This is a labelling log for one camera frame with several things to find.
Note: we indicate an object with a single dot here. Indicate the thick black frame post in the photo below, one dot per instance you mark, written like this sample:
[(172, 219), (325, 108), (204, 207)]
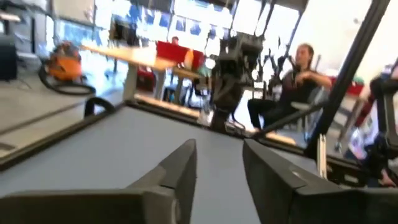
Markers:
[(348, 71)]

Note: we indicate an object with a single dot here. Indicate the black computer tower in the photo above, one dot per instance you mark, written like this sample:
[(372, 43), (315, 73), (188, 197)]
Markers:
[(7, 59)]

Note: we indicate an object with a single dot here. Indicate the black table rim frame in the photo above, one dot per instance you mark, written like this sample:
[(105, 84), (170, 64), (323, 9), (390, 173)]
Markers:
[(46, 141)]

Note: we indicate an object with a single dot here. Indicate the person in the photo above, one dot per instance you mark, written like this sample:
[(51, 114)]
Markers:
[(175, 40), (295, 90)]

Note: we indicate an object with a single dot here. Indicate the silver mounting bracket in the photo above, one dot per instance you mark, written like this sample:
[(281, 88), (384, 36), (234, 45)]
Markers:
[(206, 117)]

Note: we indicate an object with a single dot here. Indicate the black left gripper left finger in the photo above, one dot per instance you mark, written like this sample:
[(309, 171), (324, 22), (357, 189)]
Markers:
[(168, 193)]

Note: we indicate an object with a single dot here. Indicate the thin black diagonal strut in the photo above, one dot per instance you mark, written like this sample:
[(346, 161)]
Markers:
[(289, 119)]

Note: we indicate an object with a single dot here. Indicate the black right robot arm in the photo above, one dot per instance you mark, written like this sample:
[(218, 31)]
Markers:
[(233, 77)]

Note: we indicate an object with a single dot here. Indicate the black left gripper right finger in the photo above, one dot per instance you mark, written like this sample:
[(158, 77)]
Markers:
[(273, 193)]

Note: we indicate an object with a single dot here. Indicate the red toolbox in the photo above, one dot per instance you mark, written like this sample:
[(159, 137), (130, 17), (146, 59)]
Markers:
[(146, 79)]

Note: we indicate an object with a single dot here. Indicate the grey office chair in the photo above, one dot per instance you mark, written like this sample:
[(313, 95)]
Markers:
[(308, 107)]

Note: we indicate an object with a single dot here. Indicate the white aluminium extrusion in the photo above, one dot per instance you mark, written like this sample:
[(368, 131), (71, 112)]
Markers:
[(321, 155)]

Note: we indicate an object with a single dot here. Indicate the wooden desk white legs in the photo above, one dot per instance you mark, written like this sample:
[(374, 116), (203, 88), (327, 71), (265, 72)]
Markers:
[(133, 56)]

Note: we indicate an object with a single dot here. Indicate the red box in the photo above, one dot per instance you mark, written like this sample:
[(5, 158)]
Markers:
[(174, 53)]

